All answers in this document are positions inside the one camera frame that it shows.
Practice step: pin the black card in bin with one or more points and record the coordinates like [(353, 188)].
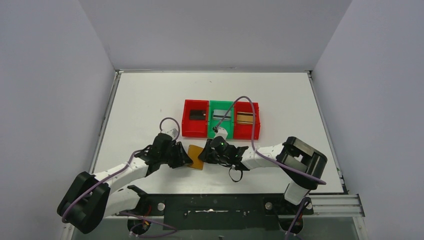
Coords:
[(197, 115)]

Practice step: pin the yellow leather card holder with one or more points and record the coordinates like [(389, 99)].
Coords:
[(193, 152)]

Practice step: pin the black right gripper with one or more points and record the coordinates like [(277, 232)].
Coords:
[(209, 156)]

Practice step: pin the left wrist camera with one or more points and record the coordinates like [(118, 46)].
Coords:
[(174, 133)]

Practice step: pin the silver card in bin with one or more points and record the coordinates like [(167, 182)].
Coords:
[(219, 114)]

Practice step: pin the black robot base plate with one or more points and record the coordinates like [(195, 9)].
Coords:
[(264, 211)]

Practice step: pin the green plastic bin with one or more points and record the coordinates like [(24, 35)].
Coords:
[(228, 125)]

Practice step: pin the red plastic bin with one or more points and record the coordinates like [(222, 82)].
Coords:
[(244, 132), (194, 129)]

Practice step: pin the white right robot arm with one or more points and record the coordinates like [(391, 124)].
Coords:
[(301, 162)]

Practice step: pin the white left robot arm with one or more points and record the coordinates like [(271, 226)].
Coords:
[(94, 196)]

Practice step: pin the gold card in bin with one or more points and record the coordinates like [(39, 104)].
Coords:
[(245, 118)]

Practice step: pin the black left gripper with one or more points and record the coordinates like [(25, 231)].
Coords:
[(175, 154)]

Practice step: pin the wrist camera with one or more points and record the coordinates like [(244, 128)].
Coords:
[(221, 132), (174, 133)]

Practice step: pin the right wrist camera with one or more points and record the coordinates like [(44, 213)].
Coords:
[(221, 132)]

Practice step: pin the right red plastic bin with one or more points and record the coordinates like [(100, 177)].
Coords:
[(244, 132)]

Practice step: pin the aluminium table frame rail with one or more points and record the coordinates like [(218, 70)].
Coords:
[(337, 206)]

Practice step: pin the left red plastic bin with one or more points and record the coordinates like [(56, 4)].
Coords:
[(194, 129)]

